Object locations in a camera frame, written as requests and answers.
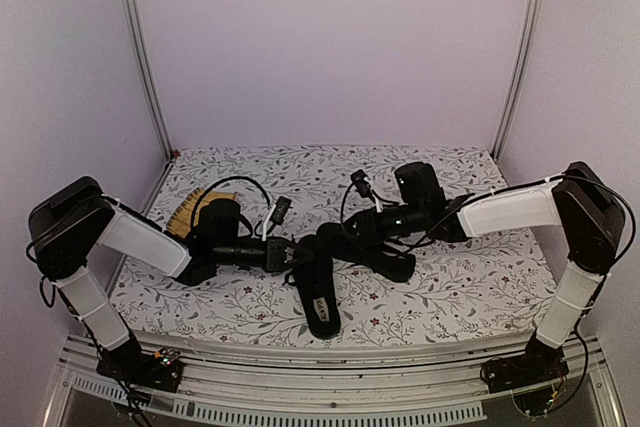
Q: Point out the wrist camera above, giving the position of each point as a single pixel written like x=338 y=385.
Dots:
x=364 y=186
x=275 y=216

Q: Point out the front aluminium rail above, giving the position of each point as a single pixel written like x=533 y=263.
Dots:
x=425 y=385

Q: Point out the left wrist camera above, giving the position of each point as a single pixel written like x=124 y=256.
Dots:
x=275 y=216

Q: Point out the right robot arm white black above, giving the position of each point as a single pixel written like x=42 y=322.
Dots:
x=593 y=218

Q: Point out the red-soled shoe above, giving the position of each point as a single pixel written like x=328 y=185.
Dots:
x=345 y=245

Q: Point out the floral tablecloth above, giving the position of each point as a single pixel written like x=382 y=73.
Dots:
x=494 y=285

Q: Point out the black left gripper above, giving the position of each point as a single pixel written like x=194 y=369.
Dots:
x=276 y=254

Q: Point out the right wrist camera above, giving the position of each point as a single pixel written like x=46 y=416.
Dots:
x=364 y=186

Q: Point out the black shoelace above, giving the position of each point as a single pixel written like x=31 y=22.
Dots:
x=294 y=278

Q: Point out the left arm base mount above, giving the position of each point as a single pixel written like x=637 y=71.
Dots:
x=129 y=365

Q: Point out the aluminium frame post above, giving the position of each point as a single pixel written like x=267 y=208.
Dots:
x=531 y=15
x=133 y=19

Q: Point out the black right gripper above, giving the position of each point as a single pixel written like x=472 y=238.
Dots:
x=361 y=219

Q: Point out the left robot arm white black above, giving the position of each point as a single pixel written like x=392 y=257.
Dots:
x=202 y=234

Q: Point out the left aluminium frame post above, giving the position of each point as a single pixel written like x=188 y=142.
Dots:
x=133 y=19

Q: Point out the right aluminium frame post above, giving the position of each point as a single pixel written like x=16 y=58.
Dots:
x=531 y=15

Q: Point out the woven bamboo tray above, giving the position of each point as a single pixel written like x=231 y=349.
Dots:
x=179 y=223

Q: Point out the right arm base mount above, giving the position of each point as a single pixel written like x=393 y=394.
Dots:
x=523 y=370

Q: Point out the black shoe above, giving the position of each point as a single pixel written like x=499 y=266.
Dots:
x=317 y=294

